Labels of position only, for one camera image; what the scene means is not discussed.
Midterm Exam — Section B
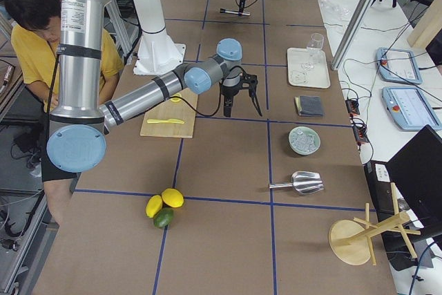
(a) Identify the black monitor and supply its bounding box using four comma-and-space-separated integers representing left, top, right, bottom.
386, 125, 441, 223

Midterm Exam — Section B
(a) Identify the yellow lemon slice on board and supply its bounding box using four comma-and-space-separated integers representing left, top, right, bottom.
170, 95, 181, 103

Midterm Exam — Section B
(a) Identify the steel ice scoop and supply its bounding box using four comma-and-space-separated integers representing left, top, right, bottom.
269, 171, 324, 196

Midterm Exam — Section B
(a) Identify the yellow lemon left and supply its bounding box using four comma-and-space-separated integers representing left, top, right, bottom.
145, 195, 163, 218

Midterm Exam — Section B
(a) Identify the clear wine glass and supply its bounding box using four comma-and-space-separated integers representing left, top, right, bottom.
302, 33, 324, 70

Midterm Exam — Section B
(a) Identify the crumpled clear plastic bag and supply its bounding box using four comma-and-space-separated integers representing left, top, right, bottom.
318, 0, 351, 21

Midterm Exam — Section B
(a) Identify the folded grey cloth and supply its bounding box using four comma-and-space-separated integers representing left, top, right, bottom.
295, 95, 324, 117

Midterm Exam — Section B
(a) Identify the bamboo cutting board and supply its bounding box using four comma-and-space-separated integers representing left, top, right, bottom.
140, 88, 198, 138

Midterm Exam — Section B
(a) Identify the aluminium frame post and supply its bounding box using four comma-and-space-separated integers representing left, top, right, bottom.
331, 0, 373, 70

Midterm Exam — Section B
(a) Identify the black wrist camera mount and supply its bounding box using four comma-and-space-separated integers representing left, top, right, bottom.
242, 71, 262, 117

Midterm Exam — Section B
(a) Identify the steel muddler black tip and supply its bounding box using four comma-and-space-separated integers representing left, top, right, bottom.
220, 8, 251, 17

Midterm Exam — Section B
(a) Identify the yellow lemon right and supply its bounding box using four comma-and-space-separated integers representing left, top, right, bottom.
161, 188, 184, 208

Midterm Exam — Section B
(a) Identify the upper teach pendant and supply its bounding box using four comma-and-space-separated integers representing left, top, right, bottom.
375, 48, 423, 84

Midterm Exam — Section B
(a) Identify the wooden mug tree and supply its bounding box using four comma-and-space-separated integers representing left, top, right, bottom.
328, 182, 421, 265

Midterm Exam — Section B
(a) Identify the person in yellow shirt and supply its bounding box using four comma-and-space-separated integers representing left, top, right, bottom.
5, 0, 124, 224

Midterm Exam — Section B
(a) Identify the teach pendant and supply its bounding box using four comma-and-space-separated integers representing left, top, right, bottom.
375, 48, 423, 84
381, 87, 441, 131

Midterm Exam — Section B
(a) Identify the green lime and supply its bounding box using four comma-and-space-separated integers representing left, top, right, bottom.
153, 207, 174, 229

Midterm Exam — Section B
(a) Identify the yellow plastic knife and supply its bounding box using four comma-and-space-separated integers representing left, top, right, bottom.
146, 118, 185, 124

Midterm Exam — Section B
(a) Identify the green bowl of ice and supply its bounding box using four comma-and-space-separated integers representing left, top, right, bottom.
288, 126, 320, 155

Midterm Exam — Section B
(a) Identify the lower teach pendant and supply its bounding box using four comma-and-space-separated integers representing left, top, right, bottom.
381, 87, 441, 131

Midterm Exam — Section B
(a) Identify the black power strip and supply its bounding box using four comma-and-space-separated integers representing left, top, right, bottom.
345, 99, 369, 146

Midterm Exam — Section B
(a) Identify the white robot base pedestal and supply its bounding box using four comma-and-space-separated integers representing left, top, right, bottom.
133, 0, 186, 75

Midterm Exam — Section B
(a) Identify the cream bear tray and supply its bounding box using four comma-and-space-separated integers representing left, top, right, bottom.
287, 48, 331, 89

